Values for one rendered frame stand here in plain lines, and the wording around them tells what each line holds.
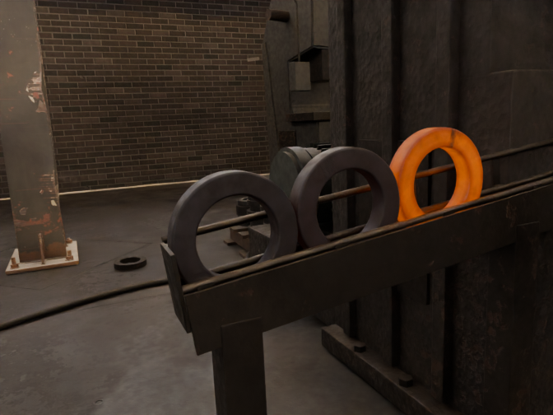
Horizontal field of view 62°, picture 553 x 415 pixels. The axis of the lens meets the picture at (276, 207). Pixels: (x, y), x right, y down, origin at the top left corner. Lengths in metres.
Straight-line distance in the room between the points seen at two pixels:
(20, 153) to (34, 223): 0.42
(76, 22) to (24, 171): 3.93
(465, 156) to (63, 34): 6.23
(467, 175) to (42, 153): 2.62
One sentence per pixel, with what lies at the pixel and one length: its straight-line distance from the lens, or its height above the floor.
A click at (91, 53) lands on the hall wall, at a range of 6.75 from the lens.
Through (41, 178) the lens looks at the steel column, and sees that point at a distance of 3.12.
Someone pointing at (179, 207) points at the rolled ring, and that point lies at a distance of 0.61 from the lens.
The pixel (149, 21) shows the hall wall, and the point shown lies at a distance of 6.92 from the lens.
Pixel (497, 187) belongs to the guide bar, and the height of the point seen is 0.65.
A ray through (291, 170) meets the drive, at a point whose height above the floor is 0.58.
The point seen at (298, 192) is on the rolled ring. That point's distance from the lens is 0.67.
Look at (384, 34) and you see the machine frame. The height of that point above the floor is 1.00.
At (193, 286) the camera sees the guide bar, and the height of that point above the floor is 0.59.
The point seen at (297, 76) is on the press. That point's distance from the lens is 5.16.
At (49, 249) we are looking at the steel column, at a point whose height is 0.09.
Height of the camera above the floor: 0.79
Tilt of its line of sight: 10 degrees down
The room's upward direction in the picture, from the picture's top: 3 degrees counter-clockwise
